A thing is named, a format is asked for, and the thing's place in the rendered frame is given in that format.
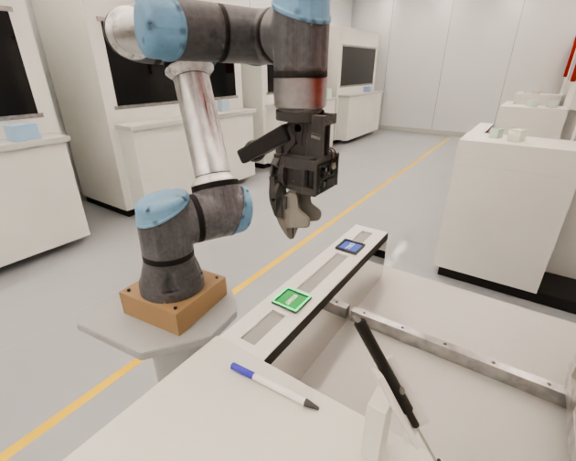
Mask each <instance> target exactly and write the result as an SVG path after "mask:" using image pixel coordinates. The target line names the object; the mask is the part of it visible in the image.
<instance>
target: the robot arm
mask: <svg viewBox="0 0 576 461"><path fill-rule="evenodd" d="M331 20H332V17H331V16H330V0H272V6H270V7H266V8H253V7H247V6H240V5H228V4H221V3H214V2H208V1H200V0H135V4H134V5H120V6H117V7H115V8H113V9H112V10H111V11H110V12H109V13H108V14H107V15H106V17H105V18H104V22H103V33H104V36H105V38H106V41H107V43H108V44H109V46H110V47H111V48H112V50H113V51H114V52H116V53H117V54H118V55H120V56H122V57H123V58H126V59H129V60H132V61H135V62H140V63H144V64H156V65H163V66H164V69H165V75H166V76H167V77H168V78H169V79H171V80H173V81H174V84H175V88H176V96H177V99H178V104H179V108H180V112H181V116H182V120H183V125H184V128H185V133H186V137H187V144H188V149H189V153H190V157H191V161H192V165H193V169H194V173H195V178H196V179H195V182H194V183H193V185H192V186H191V190H192V194H188V193H187V191H186V190H184V189H182V188H173V189H171V188H168V189H162V190H158V191H155V192H152V193H150V194H147V195H145V196H144V197H142V198H140V199H139V200H138V201H137V203H136V204H135V207H134V211H135V226H136V227H137V231H138V237H139V242H140V247H141V253H142V258H143V266H142V271H141V277H140V279H139V290H140V295H141V297H142V298H143V299H145V300H147V301H149V302H152V303H157V304H172V303H177V302H181V301H184V300H187V299H188V298H190V297H192V296H194V295H196V294H197V293H199V292H200V291H201V289H202V288H203V286H204V283H205V281H204V274H203V271H202V269H201V268H200V265H199V263H198V261H197V258H196V256H195V253H194V244H195V243H199V242H203V241H210V240H214V239H218V238H222V237H226V236H233V235H234V234H237V233H240V232H243V231H245V230H247V229H248V228H249V226H250V225H251V220H252V215H253V204H252V198H251V193H250V192H249V190H248V189H247V188H246V187H244V186H240V183H239V180H238V178H237V177H235V176H234V175H232V174H231V173H230V170H229V162H228V158H227V154H226V149H225V145H224V141H223V136H222V132H221V128H220V124H219V116H218V112H217V107H216V104H215V99H214V94H213V90H212V86H211V82H210V77H209V76H210V74H211V73H212V72H213V70H214V65H215V64H216V63H217V62H219V63H237V64H248V65H251V66H262V65H273V71H274V73H273V76H274V77H275V78H273V96H274V106H275V107H276V108H278V109H277V110H276V120H277V121H282V122H287V123H285V124H282V125H280V126H278V127H277V128H275V129H273V130H272V131H270V132H269V133H267V134H265V135H263V136H261V137H260V138H258V139H256V140H250V141H249V142H248V143H247V144H246V145H244V146H243V147H242V148H241V149H239V150H238V151H237V153H238V156H239V158H240V161H241V163H242V164H245V163H248V162H250V161H251V162H259V161H261V160H262V159H263V158H264V157H265V155H267V154H269V153H270V152H272V151H274V150H275V149H276V150H275V154H274V158H273V159H272V162H271V172H270V176H269V180H270V185H269V199H270V203H271V206H272V211H273V214H274V216H275V217H276V218H277V220H278V223H279V225H280V227H281V228H282V230H283V232H284V234H285V235H286V236H287V238H288V239H293V238H294V236H295V234H296V232H297V229H298V228H308V227H309V226H310V221H317V220H320V219H321V215H322V213H321V210H320V209H319V208H318V207H317V206H316V205H314V204H313V203H312V201H311V197H316V196H317V195H319V194H321V193H323V192H325V191H326V190H328V189H330V188H332V187H333V186H334V185H337V178H338V164H339V153H338V152H336V150H335V149H334V148H331V147H330V130H331V124H334V123H336V113H325V110H323V108H325V107H326V87H327V78H326V77H327V69H328V50H329V30H330V23H331ZM329 148H330V149H329ZM331 149H333V150H334V152H332V150H331ZM329 150H330V151H329ZM286 189H289V190H288V192H286Z"/></svg>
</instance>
